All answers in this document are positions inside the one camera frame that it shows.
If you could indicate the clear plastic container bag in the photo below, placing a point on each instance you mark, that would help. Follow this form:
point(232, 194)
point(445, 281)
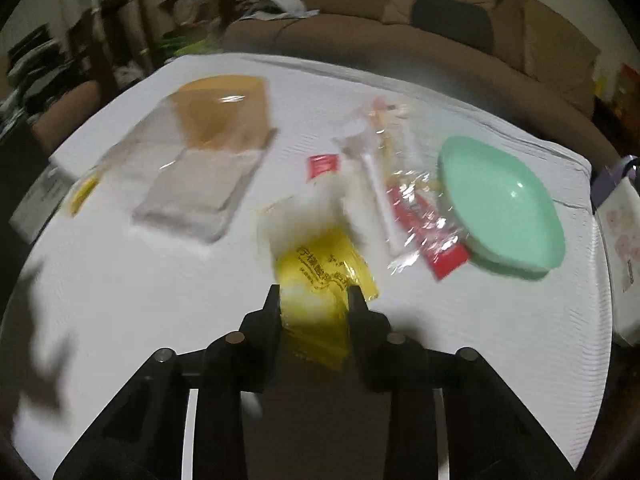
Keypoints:
point(196, 152)

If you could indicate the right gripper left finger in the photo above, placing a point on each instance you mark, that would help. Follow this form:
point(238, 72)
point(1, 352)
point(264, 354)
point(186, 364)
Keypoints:
point(244, 360)

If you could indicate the red sauce packet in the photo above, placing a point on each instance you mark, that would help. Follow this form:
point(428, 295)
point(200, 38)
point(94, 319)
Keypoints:
point(434, 238)

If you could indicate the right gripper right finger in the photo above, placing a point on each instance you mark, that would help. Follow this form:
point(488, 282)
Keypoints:
point(386, 361)

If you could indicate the yellow sauce packet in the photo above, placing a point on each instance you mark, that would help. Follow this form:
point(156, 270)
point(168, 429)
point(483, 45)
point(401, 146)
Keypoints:
point(314, 261)

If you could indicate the clear cutlery packet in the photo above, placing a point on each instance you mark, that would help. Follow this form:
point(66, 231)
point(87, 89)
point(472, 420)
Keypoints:
point(378, 141)

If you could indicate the black cushion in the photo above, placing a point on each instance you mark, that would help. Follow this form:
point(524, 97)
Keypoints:
point(462, 22)

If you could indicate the brown armchair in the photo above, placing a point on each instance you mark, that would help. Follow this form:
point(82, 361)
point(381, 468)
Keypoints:
point(66, 115)

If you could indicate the green plastic dish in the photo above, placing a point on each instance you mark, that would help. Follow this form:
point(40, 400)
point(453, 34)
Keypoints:
point(507, 212)

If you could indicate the brown sofa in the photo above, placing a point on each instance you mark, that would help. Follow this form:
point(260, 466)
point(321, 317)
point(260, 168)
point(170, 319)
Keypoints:
point(539, 75)

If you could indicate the white tissue box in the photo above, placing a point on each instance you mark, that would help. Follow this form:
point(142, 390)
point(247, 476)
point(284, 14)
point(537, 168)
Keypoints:
point(615, 199)

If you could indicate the green yellow bag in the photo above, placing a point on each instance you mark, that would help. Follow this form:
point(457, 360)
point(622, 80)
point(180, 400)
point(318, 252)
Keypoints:
point(182, 45)

